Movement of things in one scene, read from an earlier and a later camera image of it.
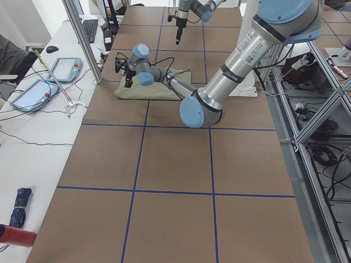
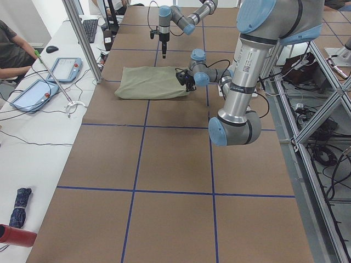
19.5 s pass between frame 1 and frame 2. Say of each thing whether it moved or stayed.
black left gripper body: moved
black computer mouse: stayed
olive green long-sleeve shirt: stayed
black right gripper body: moved
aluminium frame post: stayed
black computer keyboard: stayed
